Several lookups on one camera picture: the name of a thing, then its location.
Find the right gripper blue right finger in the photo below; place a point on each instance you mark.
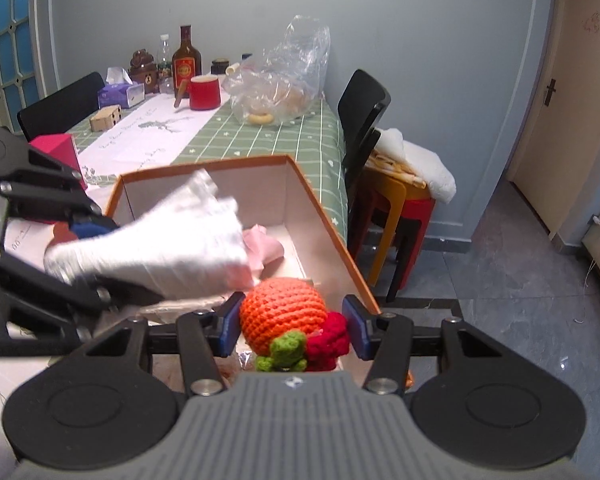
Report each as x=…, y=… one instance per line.
x=360, y=326

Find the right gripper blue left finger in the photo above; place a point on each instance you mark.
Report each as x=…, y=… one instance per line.
x=229, y=328

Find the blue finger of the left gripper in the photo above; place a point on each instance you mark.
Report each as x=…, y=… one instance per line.
x=88, y=227

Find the orange crochet fruit toy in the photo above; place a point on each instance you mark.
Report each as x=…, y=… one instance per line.
x=288, y=328

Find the white plastic bag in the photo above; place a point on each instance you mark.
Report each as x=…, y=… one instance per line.
x=190, y=245

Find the orange cardboard box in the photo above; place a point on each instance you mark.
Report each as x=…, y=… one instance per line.
x=270, y=191

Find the magenta cube box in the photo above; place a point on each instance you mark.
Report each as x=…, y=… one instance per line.
x=60, y=146

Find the white paper table runner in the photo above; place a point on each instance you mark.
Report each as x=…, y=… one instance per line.
x=150, y=135

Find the orange and red stools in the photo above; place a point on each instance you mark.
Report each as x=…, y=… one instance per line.
x=401, y=205

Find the small wooden block box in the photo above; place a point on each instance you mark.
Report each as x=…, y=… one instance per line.
x=105, y=118

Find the black chair far side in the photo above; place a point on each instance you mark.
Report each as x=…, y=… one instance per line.
x=63, y=109

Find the black chair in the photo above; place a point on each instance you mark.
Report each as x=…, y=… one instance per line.
x=63, y=109
x=360, y=108

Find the purple tissue pack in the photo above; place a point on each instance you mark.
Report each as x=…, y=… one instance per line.
x=119, y=89

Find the brown bear figurine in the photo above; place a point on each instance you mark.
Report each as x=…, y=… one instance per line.
x=143, y=70

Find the blue glass door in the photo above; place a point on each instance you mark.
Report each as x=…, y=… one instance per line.
x=18, y=80

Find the white cloth on stool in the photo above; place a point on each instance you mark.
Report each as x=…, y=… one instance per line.
x=412, y=164

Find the clear plastic water bottle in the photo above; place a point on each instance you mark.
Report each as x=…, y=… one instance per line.
x=164, y=65

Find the brown liquor bottle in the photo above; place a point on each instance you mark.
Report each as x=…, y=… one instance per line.
x=186, y=61

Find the dark small jar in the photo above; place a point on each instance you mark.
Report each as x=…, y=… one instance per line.
x=219, y=66

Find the black chair right side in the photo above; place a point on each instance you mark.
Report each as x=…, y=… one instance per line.
x=360, y=108

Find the clear plastic bag with bread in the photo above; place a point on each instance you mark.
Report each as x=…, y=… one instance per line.
x=280, y=84

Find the beige door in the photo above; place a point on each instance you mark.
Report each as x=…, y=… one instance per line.
x=558, y=148

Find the red mug with handle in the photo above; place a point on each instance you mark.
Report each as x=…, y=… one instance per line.
x=203, y=92

